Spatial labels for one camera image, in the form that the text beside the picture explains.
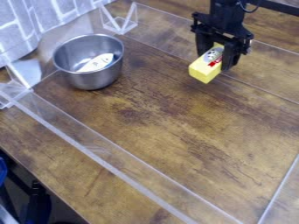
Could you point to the white fish toy in bowl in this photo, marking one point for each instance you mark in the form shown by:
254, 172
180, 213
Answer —
98, 63

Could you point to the stainless steel bowl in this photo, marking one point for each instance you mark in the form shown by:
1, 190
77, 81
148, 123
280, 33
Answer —
77, 51

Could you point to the yellow butter block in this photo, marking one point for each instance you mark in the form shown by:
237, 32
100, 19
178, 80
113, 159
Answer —
206, 67

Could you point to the clear acrylic triangular bracket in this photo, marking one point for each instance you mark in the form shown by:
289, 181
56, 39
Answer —
120, 25

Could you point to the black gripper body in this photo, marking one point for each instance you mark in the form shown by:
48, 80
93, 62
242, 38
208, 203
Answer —
224, 23

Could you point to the clear acrylic barrier front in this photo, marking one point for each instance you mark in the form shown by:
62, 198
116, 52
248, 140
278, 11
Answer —
184, 203

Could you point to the grey brick pattern cloth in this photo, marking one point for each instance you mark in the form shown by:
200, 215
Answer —
26, 19

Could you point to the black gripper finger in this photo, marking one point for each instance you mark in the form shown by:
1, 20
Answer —
205, 43
232, 55

